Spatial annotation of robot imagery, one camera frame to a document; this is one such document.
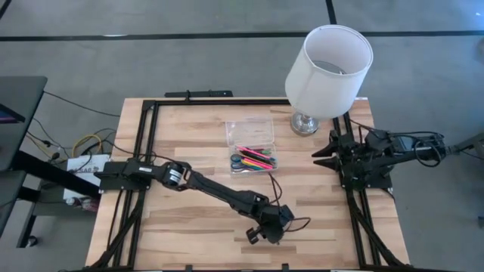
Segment yellow cable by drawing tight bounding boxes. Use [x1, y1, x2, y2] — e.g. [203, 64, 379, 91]
[73, 134, 104, 155]

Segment black metal table frame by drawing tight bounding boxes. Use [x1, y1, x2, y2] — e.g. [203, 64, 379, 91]
[88, 97, 408, 272]

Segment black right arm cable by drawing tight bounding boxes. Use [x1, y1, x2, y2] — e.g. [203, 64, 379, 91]
[349, 119, 383, 133]

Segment blue handled scissors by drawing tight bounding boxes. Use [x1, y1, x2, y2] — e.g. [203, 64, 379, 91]
[229, 153, 249, 174]

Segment pink pencil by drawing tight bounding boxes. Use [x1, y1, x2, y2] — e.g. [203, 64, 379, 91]
[244, 157, 275, 171]

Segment white shade table lamp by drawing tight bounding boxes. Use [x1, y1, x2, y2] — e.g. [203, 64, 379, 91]
[284, 24, 374, 138]

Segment black bar device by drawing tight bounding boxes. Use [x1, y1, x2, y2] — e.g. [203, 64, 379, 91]
[164, 89, 234, 98]

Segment small red white item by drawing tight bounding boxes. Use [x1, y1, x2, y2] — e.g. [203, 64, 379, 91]
[66, 196, 100, 212]

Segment clear plastic supply box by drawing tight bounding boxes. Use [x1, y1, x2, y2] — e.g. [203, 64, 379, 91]
[225, 116, 279, 175]

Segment pink highlighter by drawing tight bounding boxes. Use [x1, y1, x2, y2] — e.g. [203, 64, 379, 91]
[236, 146, 271, 162]

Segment yellow pen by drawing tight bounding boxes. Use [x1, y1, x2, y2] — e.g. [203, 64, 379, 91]
[241, 160, 265, 171]

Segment dark grey desk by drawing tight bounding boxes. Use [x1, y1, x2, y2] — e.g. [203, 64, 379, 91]
[0, 75, 103, 250]

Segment blue lit screen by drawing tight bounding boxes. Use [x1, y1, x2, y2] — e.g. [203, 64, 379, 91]
[0, 104, 26, 125]

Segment grey stand leg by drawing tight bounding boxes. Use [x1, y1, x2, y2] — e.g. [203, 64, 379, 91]
[448, 131, 484, 155]

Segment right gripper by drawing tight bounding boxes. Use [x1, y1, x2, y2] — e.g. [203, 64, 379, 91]
[311, 129, 364, 178]

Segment white paper sheet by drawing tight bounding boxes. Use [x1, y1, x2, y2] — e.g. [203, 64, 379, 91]
[66, 153, 110, 201]

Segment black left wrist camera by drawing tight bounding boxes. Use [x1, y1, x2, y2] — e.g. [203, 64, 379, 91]
[278, 206, 296, 227]

